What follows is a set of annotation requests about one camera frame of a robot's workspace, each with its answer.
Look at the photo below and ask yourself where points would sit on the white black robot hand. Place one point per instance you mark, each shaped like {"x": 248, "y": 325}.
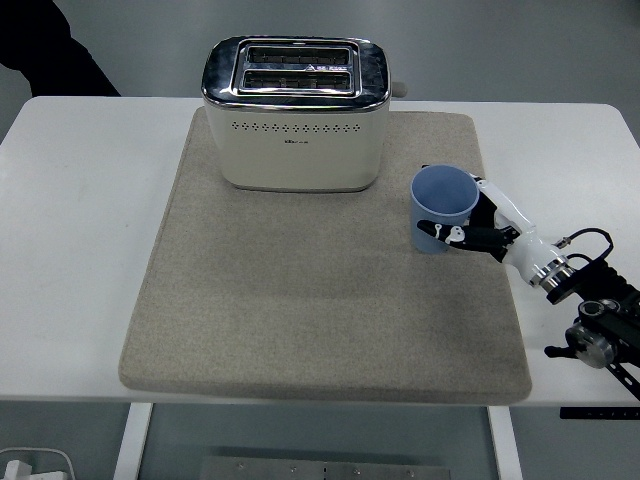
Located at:
{"x": 520, "y": 225}

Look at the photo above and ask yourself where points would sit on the blue plastic cup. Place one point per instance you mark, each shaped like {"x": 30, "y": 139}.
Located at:
{"x": 440, "y": 197}

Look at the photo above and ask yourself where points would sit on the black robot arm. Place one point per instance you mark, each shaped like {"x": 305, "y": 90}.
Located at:
{"x": 600, "y": 285}

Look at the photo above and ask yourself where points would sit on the black table control panel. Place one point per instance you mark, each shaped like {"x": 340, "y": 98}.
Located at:
{"x": 600, "y": 413}

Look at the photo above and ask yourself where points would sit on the white table leg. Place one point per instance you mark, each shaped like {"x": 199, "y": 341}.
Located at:
{"x": 132, "y": 440}
{"x": 505, "y": 445}

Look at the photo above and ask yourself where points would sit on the cream and chrome toaster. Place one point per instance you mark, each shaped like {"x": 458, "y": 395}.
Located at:
{"x": 300, "y": 155}

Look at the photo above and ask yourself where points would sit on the beige felt mat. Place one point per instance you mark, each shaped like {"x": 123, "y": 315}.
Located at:
{"x": 300, "y": 310}

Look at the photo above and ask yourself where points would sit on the white block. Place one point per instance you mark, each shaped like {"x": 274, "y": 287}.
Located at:
{"x": 17, "y": 471}

